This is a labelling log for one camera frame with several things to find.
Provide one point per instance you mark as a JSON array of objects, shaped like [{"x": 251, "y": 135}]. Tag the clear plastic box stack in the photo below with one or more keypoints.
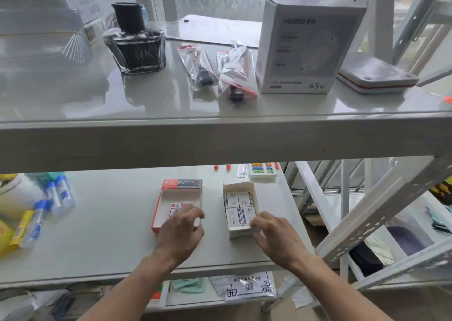
[{"x": 39, "y": 27}]

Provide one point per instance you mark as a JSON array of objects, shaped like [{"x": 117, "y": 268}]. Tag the small white blue-label box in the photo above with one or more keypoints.
[
  {"x": 248, "y": 213},
  {"x": 232, "y": 200},
  {"x": 246, "y": 199},
  {"x": 233, "y": 216}
]

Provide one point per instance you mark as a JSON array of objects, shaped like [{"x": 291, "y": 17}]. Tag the person's right hand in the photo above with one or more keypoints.
[{"x": 282, "y": 241}]

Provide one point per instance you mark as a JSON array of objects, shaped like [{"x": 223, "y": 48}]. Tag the person's left forearm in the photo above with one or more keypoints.
[{"x": 141, "y": 289}]

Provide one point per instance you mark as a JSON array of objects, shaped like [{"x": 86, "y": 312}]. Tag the orange-edged open cardboard box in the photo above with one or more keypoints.
[{"x": 167, "y": 193}]

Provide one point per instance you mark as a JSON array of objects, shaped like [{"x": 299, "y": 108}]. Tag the box of coloured pins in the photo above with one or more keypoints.
[{"x": 263, "y": 170}]

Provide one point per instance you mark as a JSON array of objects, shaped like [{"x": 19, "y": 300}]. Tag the cream cloth item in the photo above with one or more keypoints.
[{"x": 381, "y": 248}]

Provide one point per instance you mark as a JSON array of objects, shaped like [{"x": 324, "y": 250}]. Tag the teal packet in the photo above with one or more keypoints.
[{"x": 189, "y": 285}]

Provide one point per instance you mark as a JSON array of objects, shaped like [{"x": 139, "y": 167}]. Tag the white charger box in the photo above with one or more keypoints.
[{"x": 303, "y": 49}]

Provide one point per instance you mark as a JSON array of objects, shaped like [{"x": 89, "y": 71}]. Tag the white cardboard box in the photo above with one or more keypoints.
[{"x": 243, "y": 186}]

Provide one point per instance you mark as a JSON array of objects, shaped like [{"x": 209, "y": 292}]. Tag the small white red-label box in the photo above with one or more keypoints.
[{"x": 173, "y": 206}]

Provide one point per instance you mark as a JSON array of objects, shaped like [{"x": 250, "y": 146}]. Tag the white round roll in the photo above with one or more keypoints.
[{"x": 19, "y": 195}]

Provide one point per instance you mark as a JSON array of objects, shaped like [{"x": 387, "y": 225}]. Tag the white metal shelf rack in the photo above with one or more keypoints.
[{"x": 212, "y": 140}]

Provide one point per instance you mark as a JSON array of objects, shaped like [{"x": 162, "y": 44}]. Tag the clear pink-edged bag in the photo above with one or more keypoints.
[{"x": 237, "y": 73}]

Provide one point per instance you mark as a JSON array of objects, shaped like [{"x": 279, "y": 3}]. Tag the black glass ink bottle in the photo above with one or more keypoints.
[{"x": 136, "y": 50}]

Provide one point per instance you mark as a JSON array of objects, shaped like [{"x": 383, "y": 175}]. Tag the dotted clear packet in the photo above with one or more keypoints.
[{"x": 219, "y": 285}]

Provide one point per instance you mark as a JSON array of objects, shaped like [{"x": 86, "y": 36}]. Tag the purple cloth item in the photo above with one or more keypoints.
[{"x": 406, "y": 241}]

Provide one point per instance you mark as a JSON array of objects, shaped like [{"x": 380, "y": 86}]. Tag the white orange-striped flat base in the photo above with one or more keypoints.
[{"x": 376, "y": 75}]

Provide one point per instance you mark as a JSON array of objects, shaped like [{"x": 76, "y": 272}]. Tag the clear bag with black part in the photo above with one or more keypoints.
[{"x": 199, "y": 66}]

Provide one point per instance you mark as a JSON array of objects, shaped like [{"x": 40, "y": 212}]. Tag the person's right thumb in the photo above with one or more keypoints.
[{"x": 261, "y": 242}]

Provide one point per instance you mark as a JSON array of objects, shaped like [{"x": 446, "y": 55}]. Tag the small orange item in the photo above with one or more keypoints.
[{"x": 447, "y": 99}]

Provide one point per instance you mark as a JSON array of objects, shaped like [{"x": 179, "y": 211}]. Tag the person's right forearm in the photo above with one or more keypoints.
[{"x": 332, "y": 292}]

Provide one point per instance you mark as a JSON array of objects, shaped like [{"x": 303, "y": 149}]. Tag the yellow packet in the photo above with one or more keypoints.
[{"x": 21, "y": 229}]

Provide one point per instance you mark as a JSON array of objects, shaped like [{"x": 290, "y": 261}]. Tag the blue-capped glue bottle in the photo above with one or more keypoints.
[
  {"x": 66, "y": 192},
  {"x": 35, "y": 223},
  {"x": 53, "y": 197}
]

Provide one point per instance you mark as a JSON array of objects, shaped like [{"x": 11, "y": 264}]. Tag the dark cloth item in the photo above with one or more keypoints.
[{"x": 365, "y": 260}]

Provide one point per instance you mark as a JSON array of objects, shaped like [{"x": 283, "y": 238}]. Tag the white packet with black pattern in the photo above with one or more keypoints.
[{"x": 250, "y": 287}]

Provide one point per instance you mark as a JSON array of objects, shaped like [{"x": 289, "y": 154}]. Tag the person's left hand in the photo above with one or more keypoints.
[{"x": 178, "y": 237}]

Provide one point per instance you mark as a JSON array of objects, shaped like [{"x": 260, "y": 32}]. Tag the white perforated metal rack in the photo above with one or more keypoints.
[{"x": 370, "y": 215}]

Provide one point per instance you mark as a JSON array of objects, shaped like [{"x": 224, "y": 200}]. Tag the person's left thumb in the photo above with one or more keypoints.
[{"x": 198, "y": 233}]

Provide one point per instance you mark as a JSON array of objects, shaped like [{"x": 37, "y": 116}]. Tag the orange and white box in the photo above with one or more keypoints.
[{"x": 160, "y": 294}]

